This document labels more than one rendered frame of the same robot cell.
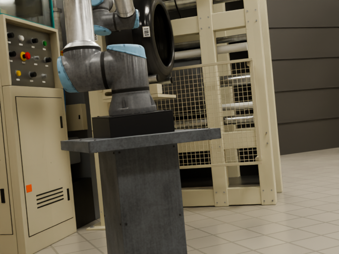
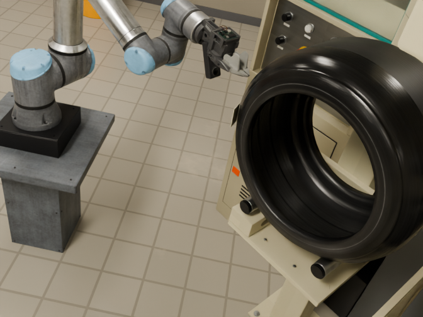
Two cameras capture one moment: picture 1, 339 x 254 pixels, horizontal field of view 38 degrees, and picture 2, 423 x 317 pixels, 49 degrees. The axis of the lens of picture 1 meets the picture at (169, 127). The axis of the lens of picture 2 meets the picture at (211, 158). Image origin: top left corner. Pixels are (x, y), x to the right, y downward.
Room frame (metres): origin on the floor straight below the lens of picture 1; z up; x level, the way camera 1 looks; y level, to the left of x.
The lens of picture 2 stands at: (3.19, -0.93, 1.88)
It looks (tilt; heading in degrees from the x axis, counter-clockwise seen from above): 40 degrees down; 113
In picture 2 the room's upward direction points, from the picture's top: 12 degrees clockwise
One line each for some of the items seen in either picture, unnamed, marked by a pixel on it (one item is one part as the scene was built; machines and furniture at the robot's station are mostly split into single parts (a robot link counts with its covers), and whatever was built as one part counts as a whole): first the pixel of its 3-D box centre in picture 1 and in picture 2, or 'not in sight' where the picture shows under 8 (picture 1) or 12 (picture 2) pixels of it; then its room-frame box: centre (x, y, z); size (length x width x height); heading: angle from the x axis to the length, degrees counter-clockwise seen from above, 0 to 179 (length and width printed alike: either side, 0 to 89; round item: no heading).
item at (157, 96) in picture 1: (140, 98); (307, 234); (3.11, 0.16, 0.80); 0.37 x 0.36 x 0.02; 162
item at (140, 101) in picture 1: (131, 101); (36, 107); (1.95, 0.14, 0.73); 0.19 x 0.19 x 0.10
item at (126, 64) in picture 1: (125, 66); (34, 76); (1.94, 0.15, 0.87); 0.17 x 0.15 x 0.18; 87
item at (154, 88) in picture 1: (131, 91); (278, 199); (2.98, 0.21, 0.83); 0.36 x 0.09 x 0.06; 72
